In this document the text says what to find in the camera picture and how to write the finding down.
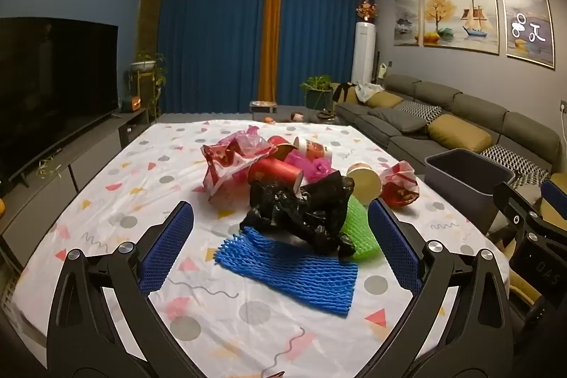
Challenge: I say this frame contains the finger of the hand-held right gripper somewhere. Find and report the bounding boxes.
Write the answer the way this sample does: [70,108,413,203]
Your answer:
[540,179,567,221]
[493,182,550,228]

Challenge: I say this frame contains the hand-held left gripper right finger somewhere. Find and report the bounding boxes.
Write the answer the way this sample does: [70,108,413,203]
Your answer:
[367,198,519,378]

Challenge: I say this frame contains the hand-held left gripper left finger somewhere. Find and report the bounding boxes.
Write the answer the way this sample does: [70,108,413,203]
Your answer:
[46,201,196,378]

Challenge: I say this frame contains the green foam net sleeve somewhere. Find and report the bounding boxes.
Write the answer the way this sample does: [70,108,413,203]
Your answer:
[339,196,382,260]

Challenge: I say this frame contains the grey plastic bin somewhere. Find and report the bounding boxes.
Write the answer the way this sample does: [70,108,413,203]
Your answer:
[424,148,517,235]

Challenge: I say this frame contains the beige paper cup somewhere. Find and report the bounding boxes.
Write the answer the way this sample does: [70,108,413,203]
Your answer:
[346,162,382,206]

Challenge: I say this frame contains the red and white plastic bag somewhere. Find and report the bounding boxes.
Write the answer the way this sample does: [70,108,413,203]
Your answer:
[201,129,279,202]

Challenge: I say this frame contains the black plastic bag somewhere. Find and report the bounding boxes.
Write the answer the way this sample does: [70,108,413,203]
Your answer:
[240,172,356,259]

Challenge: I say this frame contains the blue foam net sleeve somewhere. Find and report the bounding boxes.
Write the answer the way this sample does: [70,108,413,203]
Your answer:
[214,226,359,318]

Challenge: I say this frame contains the small pink plastic bag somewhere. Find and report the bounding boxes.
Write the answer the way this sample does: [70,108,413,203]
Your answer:
[283,150,334,184]

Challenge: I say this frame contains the white and red paper cup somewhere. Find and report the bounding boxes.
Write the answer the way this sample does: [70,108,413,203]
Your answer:
[293,136,333,162]

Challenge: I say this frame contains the large plain red paper cup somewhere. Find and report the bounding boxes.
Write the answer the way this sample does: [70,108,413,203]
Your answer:
[247,158,304,195]

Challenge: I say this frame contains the red patterned paper cup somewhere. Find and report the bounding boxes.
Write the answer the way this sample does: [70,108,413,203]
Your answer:
[266,134,298,162]

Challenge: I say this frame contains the yellow chair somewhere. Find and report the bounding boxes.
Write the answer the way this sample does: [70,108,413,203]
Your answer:
[485,183,567,317]

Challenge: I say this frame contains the black and white patterned cushion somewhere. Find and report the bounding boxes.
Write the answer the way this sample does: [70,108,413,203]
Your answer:
[394,100,443,122]
[481,144,550,184]

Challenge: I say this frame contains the white patterned tablecloth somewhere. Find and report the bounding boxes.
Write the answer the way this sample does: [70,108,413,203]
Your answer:
[13,119,510,378]

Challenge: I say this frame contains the large yellow cushion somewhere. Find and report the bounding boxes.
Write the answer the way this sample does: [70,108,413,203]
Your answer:
[427,113,493,153]

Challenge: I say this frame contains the grey sofa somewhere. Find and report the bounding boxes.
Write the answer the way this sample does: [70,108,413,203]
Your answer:
[334,73,567,202]

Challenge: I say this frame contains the grey television cabinet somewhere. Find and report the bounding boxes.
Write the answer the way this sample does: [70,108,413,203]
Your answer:
[0,108,149,268]

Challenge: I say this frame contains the grey cushion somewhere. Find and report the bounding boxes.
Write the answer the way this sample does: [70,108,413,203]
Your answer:
[367,108,428,134]

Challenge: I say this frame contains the small yellow cushion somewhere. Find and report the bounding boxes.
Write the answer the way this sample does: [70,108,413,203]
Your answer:
[367,91,405,109]

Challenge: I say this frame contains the white cloth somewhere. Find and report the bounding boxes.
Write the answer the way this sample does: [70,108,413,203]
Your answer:
[354,82,384,103]

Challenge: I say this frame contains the tall plant stand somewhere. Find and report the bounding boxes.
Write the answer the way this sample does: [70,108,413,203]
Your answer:
[128,70,160,117]

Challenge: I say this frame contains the black garment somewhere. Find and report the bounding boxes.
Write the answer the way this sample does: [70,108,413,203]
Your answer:
[332,82,357,103]

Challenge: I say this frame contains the purple abstract painting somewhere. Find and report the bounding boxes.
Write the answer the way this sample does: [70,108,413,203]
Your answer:
[500,0,556,71]

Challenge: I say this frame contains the potted plant in dark pot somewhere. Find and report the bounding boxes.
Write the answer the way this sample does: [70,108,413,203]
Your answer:
[300,75,334,111]

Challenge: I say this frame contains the trailing plant in white bowl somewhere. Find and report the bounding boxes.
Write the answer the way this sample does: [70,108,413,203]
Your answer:
[130,52,168,119]

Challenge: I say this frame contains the sailing ship painting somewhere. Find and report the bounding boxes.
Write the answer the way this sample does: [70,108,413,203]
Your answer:
[423,0,499,53]

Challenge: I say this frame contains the white standing air conditioner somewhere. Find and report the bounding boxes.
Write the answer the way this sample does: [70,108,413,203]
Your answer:
[351,22,376,84]

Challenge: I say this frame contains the black television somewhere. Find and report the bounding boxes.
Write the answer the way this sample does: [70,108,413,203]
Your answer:
[0,17,119,184]

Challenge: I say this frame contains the blue curtain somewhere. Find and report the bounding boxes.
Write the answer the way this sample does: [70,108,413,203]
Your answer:
[277,0,376,106]
[157,0,267,115]

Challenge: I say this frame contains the small grey landscape painting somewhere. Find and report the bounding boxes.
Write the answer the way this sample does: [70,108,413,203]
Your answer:
[393,0,421,47]

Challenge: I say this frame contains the orange curtain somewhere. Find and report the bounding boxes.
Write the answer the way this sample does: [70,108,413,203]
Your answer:
[258,0,284,104]

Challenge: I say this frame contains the orange flower arrangement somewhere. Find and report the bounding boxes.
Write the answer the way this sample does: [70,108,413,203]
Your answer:
[355,0,378,23]

